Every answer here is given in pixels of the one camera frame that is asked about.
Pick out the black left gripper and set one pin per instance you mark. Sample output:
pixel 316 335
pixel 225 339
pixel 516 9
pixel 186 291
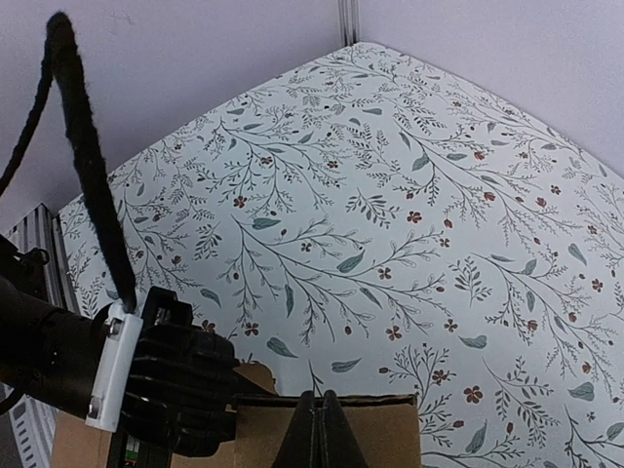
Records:
pixel 49 353

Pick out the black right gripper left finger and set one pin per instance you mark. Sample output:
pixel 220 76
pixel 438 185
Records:
pixel 300 445

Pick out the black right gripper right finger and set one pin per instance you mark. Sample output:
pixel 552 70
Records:
pixel 338 446

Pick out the brown cardboard box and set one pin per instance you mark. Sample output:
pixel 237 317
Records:
pixel 271 431

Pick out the floral patterned table mat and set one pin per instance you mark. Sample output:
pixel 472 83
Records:
pixel 371 224

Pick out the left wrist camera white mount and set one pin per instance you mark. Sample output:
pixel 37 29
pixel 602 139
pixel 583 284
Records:
pixel 163 386

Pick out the left aluminium frame post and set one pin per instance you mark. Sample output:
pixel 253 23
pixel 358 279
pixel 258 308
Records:
pixel 349 22

